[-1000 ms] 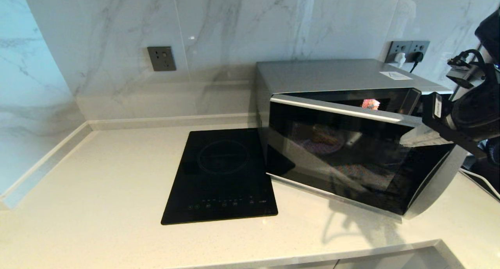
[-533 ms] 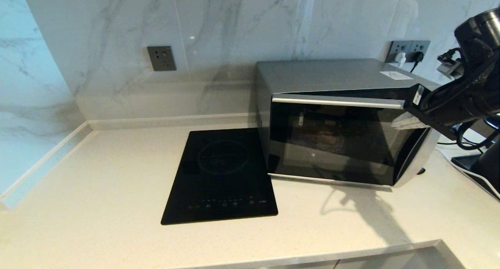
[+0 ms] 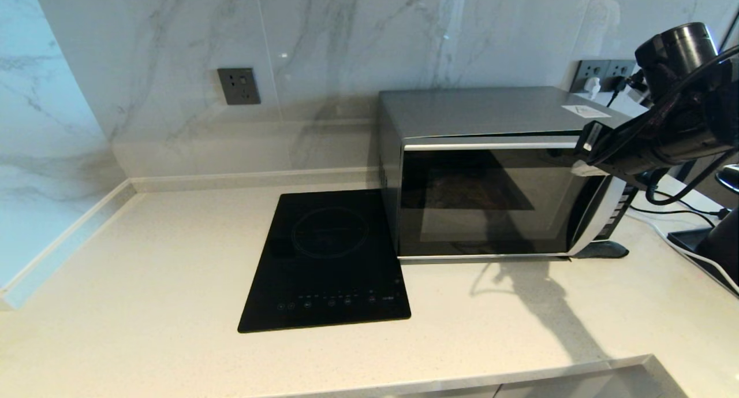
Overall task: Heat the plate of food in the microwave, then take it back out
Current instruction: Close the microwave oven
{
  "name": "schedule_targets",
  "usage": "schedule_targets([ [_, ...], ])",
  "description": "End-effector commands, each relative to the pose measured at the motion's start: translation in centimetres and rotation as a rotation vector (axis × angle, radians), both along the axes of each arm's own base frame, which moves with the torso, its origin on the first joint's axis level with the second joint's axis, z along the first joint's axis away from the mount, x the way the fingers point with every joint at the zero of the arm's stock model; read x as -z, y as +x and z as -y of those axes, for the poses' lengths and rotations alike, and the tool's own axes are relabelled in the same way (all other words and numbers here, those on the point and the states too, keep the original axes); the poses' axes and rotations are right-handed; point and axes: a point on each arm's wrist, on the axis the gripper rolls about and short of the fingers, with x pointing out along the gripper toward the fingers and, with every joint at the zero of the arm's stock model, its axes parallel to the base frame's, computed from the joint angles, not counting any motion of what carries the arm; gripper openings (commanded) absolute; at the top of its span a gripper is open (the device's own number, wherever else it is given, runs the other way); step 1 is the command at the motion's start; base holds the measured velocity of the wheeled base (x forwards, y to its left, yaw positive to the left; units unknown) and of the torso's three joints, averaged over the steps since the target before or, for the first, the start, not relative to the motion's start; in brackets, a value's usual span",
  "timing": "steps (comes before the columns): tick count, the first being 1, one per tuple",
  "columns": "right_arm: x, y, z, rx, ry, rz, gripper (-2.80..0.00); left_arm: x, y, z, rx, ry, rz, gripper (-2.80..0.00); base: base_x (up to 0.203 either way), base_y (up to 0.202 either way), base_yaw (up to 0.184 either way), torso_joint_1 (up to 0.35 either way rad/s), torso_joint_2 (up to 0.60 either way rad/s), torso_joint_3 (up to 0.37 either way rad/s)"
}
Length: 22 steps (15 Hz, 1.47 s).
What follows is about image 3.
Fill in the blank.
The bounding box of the white paper sticker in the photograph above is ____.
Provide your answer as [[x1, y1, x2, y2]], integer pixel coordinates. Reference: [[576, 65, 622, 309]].
[[561, 104, 611, 119]]

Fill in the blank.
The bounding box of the black rubber pad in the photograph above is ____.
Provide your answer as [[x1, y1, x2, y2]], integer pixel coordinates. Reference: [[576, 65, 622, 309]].
[[572, 241, 629, 260]]

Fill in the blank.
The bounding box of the black power plug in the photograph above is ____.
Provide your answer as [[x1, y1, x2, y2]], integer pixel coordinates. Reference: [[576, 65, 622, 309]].
[[606, 76, 630, 107]]

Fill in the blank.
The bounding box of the grey double wall socket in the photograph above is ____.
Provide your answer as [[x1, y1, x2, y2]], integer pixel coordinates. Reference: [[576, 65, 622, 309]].
[[569, 59, 637, 94]]

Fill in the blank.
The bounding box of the white power cable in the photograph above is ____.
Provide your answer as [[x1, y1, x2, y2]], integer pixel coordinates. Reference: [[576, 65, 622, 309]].
[[626, 213, 739, 283]]

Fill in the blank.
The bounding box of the silver microwave oven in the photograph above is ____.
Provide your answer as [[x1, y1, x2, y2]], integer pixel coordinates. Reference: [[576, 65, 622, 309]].
[[378, 86, 641, 263]]

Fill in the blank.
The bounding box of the black induction cooktop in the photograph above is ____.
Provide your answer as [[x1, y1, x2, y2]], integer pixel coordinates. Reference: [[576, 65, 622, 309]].
[[237, 189, 412, 333]]

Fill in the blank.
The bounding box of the black power cable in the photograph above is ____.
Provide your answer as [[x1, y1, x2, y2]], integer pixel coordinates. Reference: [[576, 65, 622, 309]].
[[629, 204, 714, 228], [655, 190, 729, 218]]

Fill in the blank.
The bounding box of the grey single wall socket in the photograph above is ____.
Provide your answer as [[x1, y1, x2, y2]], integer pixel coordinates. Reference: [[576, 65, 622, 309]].
[[217, 67, 262, 105]]

